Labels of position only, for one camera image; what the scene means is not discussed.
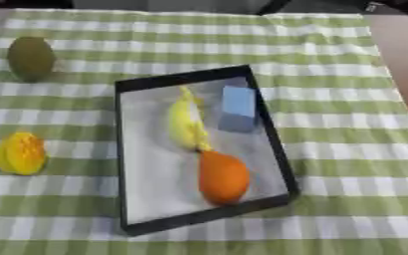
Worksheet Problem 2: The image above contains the yellow ridged toy fruit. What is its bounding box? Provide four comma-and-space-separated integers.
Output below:
0, 130, 50, 176

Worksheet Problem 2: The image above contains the olive green toy fruit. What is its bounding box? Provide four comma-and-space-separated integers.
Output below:
5, 36, 58, 83

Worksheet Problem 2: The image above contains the light blue block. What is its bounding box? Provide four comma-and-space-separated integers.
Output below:
216, 86, 260, 133

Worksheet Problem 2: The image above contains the orange toy fruit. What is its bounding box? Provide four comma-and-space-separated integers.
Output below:
197, 149, 253, 206

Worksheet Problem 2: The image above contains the yellow toy banana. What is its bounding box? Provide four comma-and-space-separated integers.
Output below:
167, 85, 215, 152

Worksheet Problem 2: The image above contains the black box with white inside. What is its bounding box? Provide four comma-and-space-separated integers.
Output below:
113, 64, 302, 237

